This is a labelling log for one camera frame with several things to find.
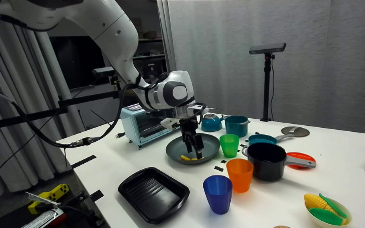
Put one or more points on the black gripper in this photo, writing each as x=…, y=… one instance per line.
x=189, y=126

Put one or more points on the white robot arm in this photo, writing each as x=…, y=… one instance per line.
x=114, y=32

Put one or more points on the grey round plate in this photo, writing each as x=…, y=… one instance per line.
x=176, y=146

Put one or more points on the teal toy kettle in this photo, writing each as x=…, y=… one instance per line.
x=212, y=122

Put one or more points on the green plastic cup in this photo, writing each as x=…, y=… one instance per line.
x=229, y=144

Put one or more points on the blue plastic cup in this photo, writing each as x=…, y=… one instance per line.
x=218, y=192

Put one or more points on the orange plastic cup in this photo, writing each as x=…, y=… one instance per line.
x=240, y=172

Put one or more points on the light blue toy toaster oven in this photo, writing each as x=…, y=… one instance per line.
x=142, y=126

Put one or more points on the small teal frying pan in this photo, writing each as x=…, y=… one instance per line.
x=266, y=138

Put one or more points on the black baking tray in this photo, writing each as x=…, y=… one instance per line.
x=153, y=193

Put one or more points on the grey metal pot lid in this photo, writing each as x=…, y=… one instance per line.
x=294, y=130

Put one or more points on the bowl with toy corn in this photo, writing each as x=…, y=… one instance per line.
x=326, y=211

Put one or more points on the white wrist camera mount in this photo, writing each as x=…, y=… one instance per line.
x=182, y=112

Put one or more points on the teal pot with handles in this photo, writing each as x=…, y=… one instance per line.
x=237, y=124

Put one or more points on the black saucepan grey handle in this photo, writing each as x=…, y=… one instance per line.
x=270, y=159

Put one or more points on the black camera on stand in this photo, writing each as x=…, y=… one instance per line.
x=269, y=51

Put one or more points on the yellow handled tool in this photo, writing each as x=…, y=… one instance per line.
x=47, y=197

